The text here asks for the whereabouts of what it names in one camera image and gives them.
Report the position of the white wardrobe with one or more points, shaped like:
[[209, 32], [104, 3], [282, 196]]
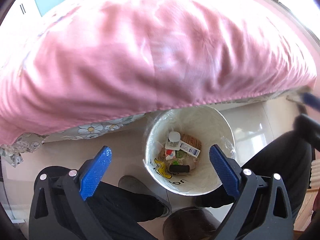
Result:
[[15, 15]]

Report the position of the small green box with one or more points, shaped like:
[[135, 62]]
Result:
[[180, 153]]

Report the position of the white yogurt cup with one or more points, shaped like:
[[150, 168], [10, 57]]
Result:
[[174, 140]]

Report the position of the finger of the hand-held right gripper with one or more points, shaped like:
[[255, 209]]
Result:
[[307, 130], [311, 100]]

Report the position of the white lined trash bin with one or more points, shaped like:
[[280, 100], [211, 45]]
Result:
[[200, 120]]

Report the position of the person's left leg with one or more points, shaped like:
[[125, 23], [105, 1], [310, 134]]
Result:
[[125, 212]]

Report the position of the person's leg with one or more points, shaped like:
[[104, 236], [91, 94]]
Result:
[[275, 155], [125, 212]]

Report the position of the black cylinder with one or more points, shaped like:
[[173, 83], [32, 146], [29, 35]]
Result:
[[180, 168]]

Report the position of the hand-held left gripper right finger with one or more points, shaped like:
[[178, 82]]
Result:
[[225, 172]]

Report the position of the white blue milk carton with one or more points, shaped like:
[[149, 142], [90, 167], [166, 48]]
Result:
[[191, 150]]

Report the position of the grey shoe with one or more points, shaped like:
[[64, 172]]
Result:
[[132, 183]]

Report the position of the small green wrapper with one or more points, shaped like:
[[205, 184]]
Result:
[[176, 163]]

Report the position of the person's right leg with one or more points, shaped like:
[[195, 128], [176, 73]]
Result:
[[275, 155]]

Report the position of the small white printed box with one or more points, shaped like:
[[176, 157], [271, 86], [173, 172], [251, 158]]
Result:
[[170, 154]]

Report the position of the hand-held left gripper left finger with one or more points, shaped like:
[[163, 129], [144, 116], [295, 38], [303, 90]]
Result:
[[96, 172]]

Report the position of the brown stool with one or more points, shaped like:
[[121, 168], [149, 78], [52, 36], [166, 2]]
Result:
[[192, 222]]

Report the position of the pink floral blanket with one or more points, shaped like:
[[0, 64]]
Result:
[[150, 55]]

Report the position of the brown printed paper bag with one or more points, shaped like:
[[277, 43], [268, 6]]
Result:
[[191, 140]]

